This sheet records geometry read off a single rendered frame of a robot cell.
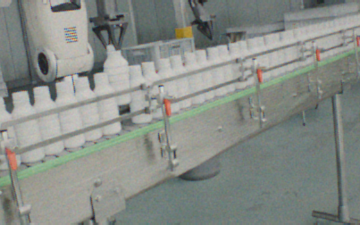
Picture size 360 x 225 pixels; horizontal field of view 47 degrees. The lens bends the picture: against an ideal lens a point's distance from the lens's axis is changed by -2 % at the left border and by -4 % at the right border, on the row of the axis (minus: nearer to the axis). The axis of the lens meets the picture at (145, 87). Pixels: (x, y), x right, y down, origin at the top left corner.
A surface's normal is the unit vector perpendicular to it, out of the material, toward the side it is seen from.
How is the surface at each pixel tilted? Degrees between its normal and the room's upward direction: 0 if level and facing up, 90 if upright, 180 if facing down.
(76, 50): 90
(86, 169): 90
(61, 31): 90
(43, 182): 90
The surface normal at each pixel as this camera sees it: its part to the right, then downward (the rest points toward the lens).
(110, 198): 0.66, 0.00
